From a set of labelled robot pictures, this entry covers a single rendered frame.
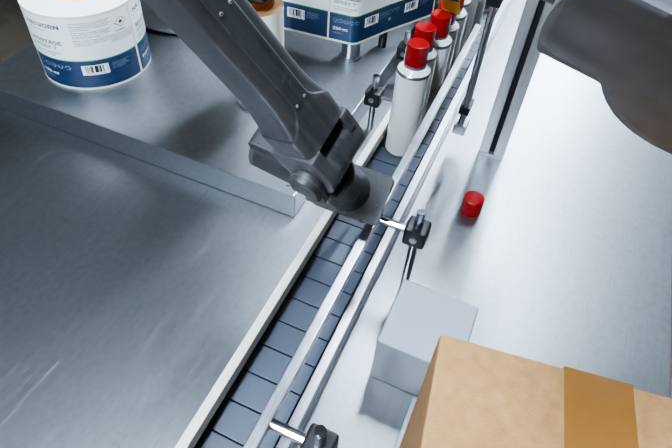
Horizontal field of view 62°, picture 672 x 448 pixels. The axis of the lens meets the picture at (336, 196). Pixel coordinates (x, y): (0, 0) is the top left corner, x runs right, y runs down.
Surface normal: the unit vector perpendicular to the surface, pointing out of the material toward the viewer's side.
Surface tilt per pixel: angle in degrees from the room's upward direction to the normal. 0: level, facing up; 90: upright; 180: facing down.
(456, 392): 0
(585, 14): 115
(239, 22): 71
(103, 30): 90
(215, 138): 0
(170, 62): 0
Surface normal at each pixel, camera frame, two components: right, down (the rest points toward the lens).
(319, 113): 0.74, 0.24
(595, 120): 0.05, -0.69
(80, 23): 0.27, 0.70
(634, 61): -0.49, 0.83
